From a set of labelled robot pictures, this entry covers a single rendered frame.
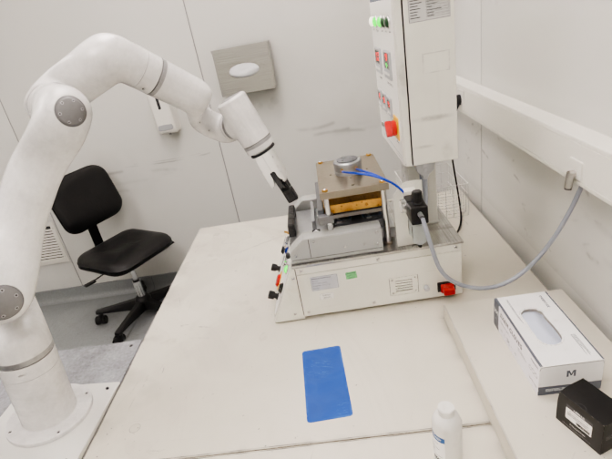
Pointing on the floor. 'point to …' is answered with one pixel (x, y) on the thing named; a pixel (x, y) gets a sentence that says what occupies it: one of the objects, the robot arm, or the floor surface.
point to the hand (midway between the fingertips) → (290, 194)
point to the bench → (361, 436)
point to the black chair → (110, 205)
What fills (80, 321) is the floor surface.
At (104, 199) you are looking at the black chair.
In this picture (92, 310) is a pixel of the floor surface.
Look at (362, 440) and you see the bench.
